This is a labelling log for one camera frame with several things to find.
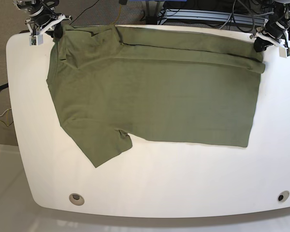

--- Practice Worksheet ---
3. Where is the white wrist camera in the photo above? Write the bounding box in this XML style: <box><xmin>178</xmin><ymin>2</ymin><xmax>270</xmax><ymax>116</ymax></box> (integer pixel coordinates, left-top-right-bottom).
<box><xmin>279</xmin><ymin>47</ymin><xmax>290</xmax><ymax>58</ymax></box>
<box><xmin>29</xmin><ymin>35</ymin><xmax>44</xmax><ymax>46</ymax></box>

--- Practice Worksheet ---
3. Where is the right table cable grommet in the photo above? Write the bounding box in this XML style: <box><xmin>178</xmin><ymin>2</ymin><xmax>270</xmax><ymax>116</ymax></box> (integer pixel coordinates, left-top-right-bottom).
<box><xmin>277</xmin><ymin>190</ymin><xmax>290</xmax><ymax>203</ymax></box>

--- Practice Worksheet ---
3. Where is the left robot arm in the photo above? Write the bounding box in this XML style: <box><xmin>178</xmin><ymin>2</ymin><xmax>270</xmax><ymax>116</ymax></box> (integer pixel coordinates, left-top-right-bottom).
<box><xmin>250</xmin><ymin>0</ymin><xmax>290</xmax><ymax>58</ymax></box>

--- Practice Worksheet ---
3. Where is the left table cable grommet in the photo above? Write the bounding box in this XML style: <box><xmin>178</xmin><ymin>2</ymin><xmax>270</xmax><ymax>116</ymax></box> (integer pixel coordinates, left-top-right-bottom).
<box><xmin>69</xmin><ymin>193</ymin><xmax>85</xmax><ymax>206</ymax></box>

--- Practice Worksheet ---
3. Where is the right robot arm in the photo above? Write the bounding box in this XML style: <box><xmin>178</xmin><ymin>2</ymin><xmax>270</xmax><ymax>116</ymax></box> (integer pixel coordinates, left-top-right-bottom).
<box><xmin>13</xmin><ymin>0</ymin><xmax>72</xmax><ymax>45</ymax></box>

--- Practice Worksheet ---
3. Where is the table cable grommet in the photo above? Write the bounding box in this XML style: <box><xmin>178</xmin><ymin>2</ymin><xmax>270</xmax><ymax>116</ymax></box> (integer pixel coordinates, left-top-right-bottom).
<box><xmin>277</xmin><ymin>190</ymin><xmax>290</xmax><ymax>203</ymax></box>
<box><xmin>69</xmin><ymin>193</ymin><xmax>85</xmax><ymax>206</ymax></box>

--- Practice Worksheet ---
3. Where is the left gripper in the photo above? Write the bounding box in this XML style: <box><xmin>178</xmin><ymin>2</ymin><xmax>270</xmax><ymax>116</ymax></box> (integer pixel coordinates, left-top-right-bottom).
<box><xmin>250</xmin><ymin>20</ymin><xmax>289</xmax><ymax>53</ymax></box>

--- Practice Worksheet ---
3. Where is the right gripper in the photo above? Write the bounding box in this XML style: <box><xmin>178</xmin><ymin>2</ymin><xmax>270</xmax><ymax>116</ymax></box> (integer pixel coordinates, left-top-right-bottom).
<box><xmin>25</xmin><ymin>11</ymin><xmax>72</xmax><ymax>39</ymax></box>

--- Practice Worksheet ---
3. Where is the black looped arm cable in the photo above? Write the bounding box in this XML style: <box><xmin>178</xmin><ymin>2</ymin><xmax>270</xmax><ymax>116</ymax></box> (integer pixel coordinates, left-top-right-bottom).
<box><xmin>231</xmin><ymin>0</ymin><xmax>257</xmax><ymax>33</ymax></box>

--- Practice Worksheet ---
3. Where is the aluminium frame rail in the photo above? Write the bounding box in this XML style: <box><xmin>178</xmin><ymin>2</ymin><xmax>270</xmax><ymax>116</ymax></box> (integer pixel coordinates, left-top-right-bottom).
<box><xmin>157</xmin><ymin>9</ymin><xmax>273</xmax><ymax>30</ymax></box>

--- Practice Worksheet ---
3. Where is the olive green T-shirt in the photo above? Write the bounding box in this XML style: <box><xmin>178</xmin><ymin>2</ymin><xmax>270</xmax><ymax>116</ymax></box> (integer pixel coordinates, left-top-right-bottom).
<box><xmin>46</xmin><ymin>25</ymin><xmax>265</xmax><ymax>167</ymax></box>

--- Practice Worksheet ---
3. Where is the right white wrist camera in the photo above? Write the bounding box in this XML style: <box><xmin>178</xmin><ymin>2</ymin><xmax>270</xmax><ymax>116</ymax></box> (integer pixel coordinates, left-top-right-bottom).
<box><xmin>29</xmin><ymin>35</ymin><xmax>44</xmax><ymax>46</ymax></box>

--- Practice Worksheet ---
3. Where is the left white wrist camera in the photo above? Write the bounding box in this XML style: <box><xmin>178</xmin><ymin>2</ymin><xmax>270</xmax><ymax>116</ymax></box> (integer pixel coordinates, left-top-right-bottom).
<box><xmin>279</xmin><ymin>47</ymin><xmax>290</xmax><ymax>58</ymax></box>

